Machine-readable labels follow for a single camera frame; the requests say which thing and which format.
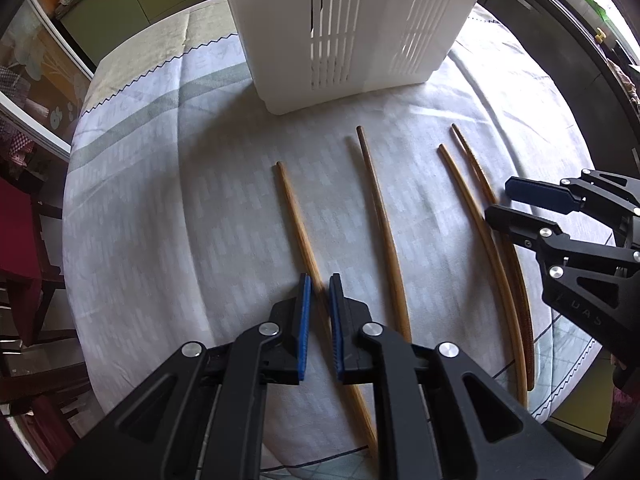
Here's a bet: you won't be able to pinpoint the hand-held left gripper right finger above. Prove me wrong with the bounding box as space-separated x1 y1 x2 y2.
329 273 591 480

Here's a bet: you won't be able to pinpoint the sliding glass door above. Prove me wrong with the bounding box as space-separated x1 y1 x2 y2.
0 0 97 162

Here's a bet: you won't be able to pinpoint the light brown wooden chopstick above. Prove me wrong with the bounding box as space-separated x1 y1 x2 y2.
437 143 529 407
355 125 413 345

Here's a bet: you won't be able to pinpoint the dark base cabinets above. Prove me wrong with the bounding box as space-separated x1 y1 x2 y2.
475 0 640 161

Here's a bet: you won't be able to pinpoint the white plastic utensil holder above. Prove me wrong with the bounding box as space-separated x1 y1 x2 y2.
218 0 498 116

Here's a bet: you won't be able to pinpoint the pale patterned tablecloth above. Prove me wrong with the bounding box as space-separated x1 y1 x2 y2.
62 0 603 480

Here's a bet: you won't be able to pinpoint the reddish brown wooden chopstick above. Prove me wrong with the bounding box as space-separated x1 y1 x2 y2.
275 161 378 460

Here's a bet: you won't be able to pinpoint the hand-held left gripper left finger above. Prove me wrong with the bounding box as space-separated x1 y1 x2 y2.
50 273 312 480

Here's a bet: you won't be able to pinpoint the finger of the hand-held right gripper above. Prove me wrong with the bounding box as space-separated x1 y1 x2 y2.
505 170 640 248
485 204 640 361

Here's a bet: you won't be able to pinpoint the dark patterned wooden chopstick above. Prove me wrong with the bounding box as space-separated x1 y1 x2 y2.
451 123 535 392

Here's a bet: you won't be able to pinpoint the red wooden chair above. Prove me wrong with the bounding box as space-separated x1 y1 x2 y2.
0 180 92 461

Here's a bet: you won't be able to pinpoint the brown rag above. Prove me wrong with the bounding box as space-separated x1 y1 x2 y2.
607 57 640 97

